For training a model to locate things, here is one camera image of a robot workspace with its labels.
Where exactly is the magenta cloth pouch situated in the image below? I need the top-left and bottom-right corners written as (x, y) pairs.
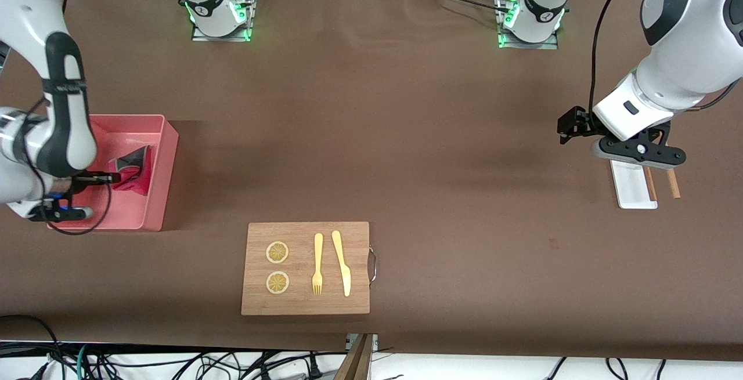
top-left (108, 145), bottom-right (155, 196)

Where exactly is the pink plastic bin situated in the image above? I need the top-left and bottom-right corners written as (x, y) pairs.
top-left (46, 114), bottom-right (179, 232)

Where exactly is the white rectangular tray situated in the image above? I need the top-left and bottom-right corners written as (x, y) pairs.
top-left (609, 160), bottom-right (658, 209)

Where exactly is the metal base mounting plate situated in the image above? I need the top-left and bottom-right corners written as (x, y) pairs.
top-left (498, 27), bottom-right (559, 50)
top-left (192, 17), bottom-right (253, 42)

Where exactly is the yellow plastic fork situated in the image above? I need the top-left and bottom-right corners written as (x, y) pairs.
top-left (312, 233), bottom-right (324, 295)

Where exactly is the bamboo cutting board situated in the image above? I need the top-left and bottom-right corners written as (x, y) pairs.
top-left (241, 222), bottom-right (370, 316)

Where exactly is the yellow plastic knife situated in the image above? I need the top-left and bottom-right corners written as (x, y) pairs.
top-left (331, 230), bottom-right (352, 298)

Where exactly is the brown wooden beam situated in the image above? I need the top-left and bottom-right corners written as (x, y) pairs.
top-left (334, 334), bottom-right (375, 380)

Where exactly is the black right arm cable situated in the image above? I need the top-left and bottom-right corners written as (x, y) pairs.
top-left (17, 97), bottom-right (113, 236)

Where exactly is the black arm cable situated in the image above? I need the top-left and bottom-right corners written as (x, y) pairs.
top-left (587, 0), bottom-right (743, 117)
top-left (17, 97), bottom-right (113, 236)

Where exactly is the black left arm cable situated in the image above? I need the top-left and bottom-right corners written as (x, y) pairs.
top-left (587, 0), bottom-right (743, 117)

